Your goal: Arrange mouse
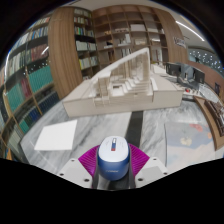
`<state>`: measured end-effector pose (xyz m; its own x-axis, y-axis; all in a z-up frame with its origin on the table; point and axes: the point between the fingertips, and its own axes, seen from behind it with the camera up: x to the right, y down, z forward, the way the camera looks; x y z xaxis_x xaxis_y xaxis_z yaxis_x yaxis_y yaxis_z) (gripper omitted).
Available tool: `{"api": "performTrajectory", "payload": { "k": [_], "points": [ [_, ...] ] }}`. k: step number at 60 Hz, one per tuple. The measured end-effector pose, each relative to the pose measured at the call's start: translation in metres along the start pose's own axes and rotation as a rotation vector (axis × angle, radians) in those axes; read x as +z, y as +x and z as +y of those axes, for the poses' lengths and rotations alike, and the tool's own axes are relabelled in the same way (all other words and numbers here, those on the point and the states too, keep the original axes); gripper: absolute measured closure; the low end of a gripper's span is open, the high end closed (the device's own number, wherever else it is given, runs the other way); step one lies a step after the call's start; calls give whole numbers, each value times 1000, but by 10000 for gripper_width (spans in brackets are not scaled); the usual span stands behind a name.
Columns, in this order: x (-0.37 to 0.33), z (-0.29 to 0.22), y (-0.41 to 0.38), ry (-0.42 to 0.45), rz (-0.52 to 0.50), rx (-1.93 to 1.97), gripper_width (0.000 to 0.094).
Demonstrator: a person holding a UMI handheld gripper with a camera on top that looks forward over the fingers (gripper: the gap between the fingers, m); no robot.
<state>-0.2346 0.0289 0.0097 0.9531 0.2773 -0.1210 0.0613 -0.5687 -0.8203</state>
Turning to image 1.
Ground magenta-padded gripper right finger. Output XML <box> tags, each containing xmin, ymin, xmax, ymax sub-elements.
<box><xmin>127</xmin><ymin>143</ymin><xmax>169</xmax><ymax>188</ymax></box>

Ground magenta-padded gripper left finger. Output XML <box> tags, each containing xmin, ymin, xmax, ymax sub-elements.
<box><xmin>57</xmin><ymin>144</ymin><xmax>102</xmax><ymax>190</ymax></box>

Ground white and blue computer mouse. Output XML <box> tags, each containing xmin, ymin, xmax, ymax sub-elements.
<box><xmin>97</xmin><ymin>135</ymin><xmax>131</xmax><ymax>182</ymax></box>

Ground pale printed mouse pad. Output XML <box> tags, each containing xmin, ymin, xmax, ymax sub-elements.
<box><xmin>164</xmin><ymin>120</ymin><xmax>215</xmax><ymax>168</ymax></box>

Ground white paper sheet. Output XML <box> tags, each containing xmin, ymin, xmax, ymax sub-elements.
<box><xmin>34</xmin><ymin>119</ymin><xmax>78</xmax><ymax>152</ymax></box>

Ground white architectural model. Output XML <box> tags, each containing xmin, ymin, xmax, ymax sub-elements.
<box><xmin>62</xmin><ymin>47</ymin><xmax>185</xmax><ymax>118</ymax></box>

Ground dark display box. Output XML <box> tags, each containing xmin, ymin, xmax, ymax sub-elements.
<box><xmin>191</xmin><ymin>68</ymin><xmax>206</xmax><ymax>85</ymax></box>
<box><xmin>165</xmin><ymin>61</ymin><xmax>183</xmax><ymax>77</ymax></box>

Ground bookcase with colourful books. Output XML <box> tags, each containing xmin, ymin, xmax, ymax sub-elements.
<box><xmin>0</xmin><ymin>14</ymin><xmax>62</xmax><ymax>162</ymax></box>

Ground dark bookcase with books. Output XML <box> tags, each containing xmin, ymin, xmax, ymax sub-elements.
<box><xmin>73</xmin><ymin>7</ymin><xmax>101</xmax><ymax>80</ymax></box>

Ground long ceiling light strip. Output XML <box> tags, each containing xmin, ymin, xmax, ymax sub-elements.
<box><xmin>175</xmin><ymin>20</ymin><xmax>206</xmax><ymax>42</ymax></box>

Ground white wall sign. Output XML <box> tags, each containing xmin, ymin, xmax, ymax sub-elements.
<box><xmin>172</xmin><ymin>36</ymin><xmax>188</xmax><ymax>49</ymax></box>

